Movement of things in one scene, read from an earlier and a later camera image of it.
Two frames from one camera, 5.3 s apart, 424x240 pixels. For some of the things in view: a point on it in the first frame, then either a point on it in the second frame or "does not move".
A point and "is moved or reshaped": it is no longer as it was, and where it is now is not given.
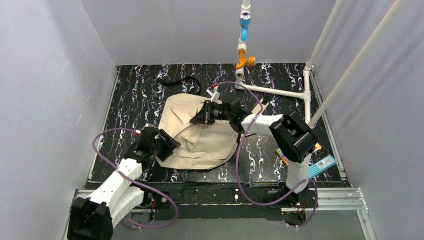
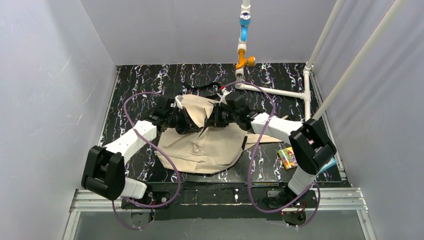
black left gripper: x=164 y=142 → x=185 y=121
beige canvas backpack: x=203 y=146 is moved or reshaped
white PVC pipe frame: x=305 y=93 does not move
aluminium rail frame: x=331 y=199 does not move
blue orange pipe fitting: x=245 y=19 does not move
